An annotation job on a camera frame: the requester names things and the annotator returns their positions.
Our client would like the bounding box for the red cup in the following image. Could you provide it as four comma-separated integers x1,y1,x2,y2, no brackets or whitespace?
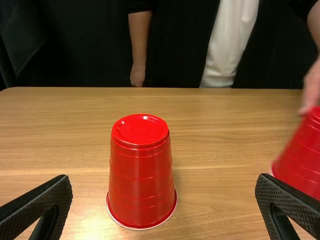
105,113,179,231
270,105,320,201

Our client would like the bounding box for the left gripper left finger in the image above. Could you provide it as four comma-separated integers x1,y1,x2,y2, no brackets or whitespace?
0,174,74,240

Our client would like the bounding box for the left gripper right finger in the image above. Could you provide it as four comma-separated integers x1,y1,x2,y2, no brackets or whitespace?
254,172,320,240

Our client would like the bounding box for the person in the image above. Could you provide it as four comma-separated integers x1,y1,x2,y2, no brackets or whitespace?
126,0,320,117

